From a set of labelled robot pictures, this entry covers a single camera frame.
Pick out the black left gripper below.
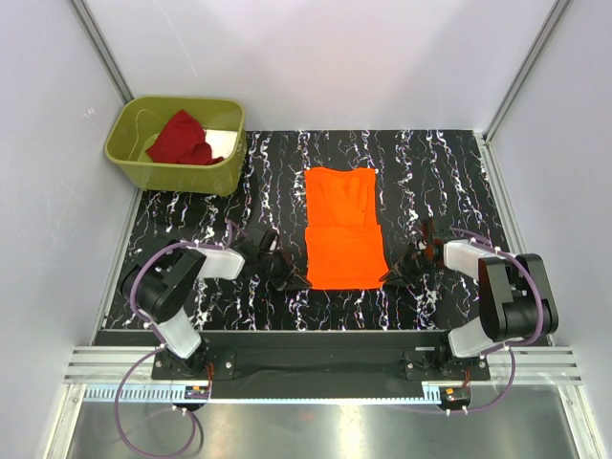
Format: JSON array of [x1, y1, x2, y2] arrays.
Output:
[[256, 248, 310, 292]]

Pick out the orange t shirt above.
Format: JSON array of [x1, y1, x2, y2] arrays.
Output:
[[304, 167, 388, 291]]

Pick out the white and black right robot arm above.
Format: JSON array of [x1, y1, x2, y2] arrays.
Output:
[[381, 217, 559, 380]]

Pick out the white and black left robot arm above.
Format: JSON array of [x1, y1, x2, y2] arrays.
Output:
[[118, 225, 312, 379]]

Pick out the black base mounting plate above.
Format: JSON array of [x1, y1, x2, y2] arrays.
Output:
[[152, 331, 491, 401]]

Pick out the white cloth in bin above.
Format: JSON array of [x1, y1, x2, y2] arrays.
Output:
[[205, 129, 238, 160]]

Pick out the green plastic bin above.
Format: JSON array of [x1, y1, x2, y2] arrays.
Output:
[[104, 97, 247, 196]]

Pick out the dark red t shirt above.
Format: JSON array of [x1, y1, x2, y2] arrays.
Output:
[[146, 110, 224, 166]]

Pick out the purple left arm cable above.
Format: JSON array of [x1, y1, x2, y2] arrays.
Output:
[[129, 219, 245, 331]]

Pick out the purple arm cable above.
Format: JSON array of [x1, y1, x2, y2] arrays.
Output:
[[448, 228, 551, 355], [129, 219, 245, 331]]

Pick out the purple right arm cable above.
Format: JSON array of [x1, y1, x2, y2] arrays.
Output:
[[448, 228, 551, 355]]

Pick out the aluminium frame rail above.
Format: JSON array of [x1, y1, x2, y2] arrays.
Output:
[[68, 0, 134, 104]]

